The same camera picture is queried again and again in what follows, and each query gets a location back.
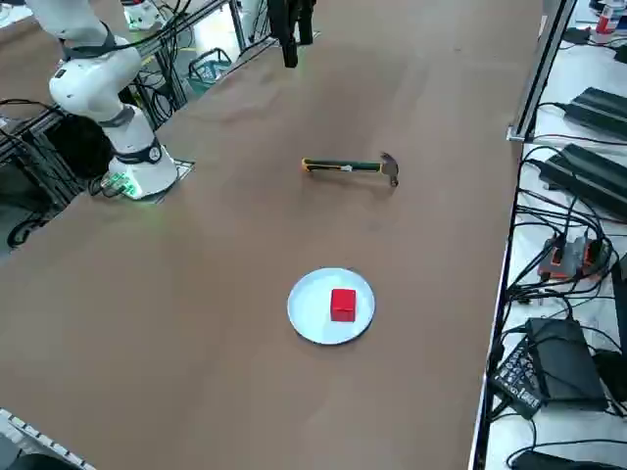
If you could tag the clear bottle red label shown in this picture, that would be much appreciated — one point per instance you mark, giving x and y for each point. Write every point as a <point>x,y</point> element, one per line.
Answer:
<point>606,22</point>

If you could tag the black adapter with label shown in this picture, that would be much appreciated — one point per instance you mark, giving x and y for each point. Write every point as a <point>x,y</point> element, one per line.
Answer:
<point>514,382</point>

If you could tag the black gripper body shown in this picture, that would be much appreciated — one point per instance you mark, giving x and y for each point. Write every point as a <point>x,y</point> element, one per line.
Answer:
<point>289,14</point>

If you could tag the long black power supply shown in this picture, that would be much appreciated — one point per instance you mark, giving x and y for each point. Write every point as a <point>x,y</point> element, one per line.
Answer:
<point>600,110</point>
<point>583,171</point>

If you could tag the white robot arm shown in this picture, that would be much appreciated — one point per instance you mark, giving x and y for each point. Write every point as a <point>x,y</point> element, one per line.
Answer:
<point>93,88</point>
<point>142,17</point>

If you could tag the large black power adapter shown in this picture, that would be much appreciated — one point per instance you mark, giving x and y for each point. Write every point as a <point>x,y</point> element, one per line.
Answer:
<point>563,362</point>

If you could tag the black flat panel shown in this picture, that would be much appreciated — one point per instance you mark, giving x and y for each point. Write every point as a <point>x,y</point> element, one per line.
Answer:
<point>621,303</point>

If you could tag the pale blue round plate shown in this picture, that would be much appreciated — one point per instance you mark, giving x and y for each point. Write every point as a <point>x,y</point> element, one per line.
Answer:
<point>308,303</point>

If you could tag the orange and black device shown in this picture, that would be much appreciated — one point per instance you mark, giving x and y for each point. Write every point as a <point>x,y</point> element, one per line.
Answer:
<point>558,259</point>
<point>595,254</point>

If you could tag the red wooden cube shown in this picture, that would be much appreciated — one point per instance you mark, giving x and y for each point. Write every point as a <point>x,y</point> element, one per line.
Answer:
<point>343,306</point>

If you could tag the black flat device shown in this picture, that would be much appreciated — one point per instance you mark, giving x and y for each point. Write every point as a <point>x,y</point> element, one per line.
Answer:
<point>548,462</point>

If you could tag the aluminium frame post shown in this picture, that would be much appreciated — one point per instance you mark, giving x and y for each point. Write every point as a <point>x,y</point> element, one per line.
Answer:
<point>534,83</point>

